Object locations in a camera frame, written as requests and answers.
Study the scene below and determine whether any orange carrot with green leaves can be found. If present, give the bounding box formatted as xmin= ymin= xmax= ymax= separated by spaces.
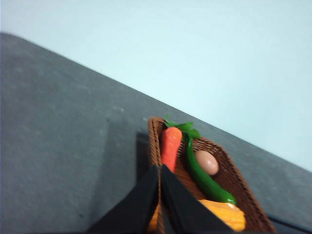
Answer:
xmin=161 ymin=114 xmax=201 ymax=173

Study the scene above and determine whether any yellow corn cob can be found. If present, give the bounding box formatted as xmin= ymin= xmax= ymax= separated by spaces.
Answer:
xmin=147 ymin=199 xmax=246 ymax=232

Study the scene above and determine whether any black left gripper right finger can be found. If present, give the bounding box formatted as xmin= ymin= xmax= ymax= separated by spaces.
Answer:
xmin=160 ymin=164 xmax=234 ymax=234

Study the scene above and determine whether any green chili pepper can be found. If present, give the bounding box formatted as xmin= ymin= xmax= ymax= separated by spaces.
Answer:
xmin=186 ymin=136 xmax=237 ymax=205

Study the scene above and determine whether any brown wicker basket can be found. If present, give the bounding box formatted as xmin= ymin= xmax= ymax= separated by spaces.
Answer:
xmin=147 ymin=117 xmax=277 ymax=234

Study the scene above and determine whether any brown egg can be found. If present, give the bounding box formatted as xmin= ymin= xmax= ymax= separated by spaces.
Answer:
xmin=195 ymin=150 xmax=219 ymax=176

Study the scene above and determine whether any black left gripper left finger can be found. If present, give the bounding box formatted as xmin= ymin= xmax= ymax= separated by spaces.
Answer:
xmin=86 ymin=165 xmax=160 ymax=234

